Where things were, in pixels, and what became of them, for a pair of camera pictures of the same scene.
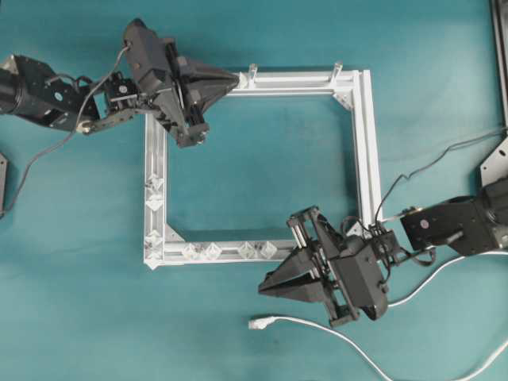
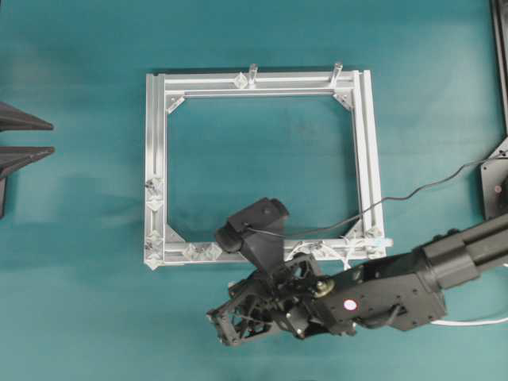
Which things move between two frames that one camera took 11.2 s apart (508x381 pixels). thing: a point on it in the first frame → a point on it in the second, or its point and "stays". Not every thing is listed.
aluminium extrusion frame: x=163 y=250 stays
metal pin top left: x=252 y=71 stays
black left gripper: x=178 y=105 → x=15 y=157
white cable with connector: x=262 y=321 → x=344 y=243
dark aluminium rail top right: x=500 y=8 stays
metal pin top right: x=338 y=68 stays
